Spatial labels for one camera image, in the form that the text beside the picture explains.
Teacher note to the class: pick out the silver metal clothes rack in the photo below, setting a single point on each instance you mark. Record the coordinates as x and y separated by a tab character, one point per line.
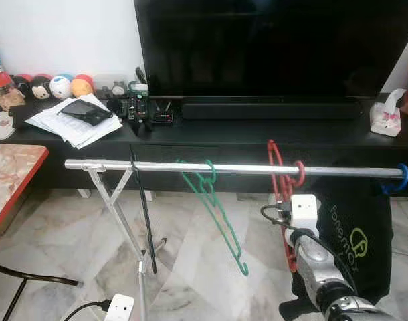
244	168

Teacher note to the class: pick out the black clothes hanger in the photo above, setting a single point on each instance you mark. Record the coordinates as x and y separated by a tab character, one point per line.
143	214

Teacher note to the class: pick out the red plastic clothes hanger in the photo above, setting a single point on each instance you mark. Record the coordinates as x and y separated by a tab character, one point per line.
271	148

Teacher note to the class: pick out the white paper stack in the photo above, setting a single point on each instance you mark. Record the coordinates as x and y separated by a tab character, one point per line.
73	130

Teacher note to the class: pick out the black wallet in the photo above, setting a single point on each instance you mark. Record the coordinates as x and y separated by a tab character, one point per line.
87	110

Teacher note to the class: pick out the black mouse round plush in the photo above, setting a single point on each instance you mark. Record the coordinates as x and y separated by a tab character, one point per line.
41	87

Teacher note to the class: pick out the black television console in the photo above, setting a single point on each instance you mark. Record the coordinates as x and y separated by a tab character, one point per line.
257	137

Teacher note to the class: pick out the marble table with red edge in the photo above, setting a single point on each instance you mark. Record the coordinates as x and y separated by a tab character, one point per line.
10	174

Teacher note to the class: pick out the small black electronic box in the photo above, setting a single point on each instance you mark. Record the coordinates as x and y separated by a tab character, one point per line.
164	115

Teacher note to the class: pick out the black remote control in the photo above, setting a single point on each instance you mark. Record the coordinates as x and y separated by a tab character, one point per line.
138	107

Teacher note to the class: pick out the blue clothes hanger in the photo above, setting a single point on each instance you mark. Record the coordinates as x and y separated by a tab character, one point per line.
406	179

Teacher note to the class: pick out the orange round plush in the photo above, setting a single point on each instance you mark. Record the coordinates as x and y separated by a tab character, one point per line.
81	85

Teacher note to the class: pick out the white pink tissue box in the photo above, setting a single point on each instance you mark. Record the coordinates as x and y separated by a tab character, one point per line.
386	117

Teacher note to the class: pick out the black flat television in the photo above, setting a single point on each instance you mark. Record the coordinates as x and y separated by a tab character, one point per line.
277	47

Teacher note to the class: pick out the black folding chair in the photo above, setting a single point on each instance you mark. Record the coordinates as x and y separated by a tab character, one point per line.
37	273

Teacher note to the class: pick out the green clothes hanger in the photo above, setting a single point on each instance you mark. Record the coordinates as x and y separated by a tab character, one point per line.
205	182

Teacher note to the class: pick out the jar with red lid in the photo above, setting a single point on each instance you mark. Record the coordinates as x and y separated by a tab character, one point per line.
2	87

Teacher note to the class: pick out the black shirt with green print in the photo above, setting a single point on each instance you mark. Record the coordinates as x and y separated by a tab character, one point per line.
364	267

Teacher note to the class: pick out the red black round plush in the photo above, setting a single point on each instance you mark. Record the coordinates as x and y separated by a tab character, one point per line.
22	83

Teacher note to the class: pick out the white blue round plush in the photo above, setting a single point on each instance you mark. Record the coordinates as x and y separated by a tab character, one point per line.
60	85

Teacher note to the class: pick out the black soundbar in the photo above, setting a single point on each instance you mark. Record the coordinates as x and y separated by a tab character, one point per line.
271	109

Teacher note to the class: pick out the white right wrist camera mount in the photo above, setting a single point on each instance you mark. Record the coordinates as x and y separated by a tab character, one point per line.
303	210

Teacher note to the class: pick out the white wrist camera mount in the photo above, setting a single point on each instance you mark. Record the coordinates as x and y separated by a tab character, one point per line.
119	307
303	210

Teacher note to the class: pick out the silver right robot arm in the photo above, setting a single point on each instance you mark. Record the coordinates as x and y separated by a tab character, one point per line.
331	281

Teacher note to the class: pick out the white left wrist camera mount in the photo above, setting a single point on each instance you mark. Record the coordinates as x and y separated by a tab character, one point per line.
119	307

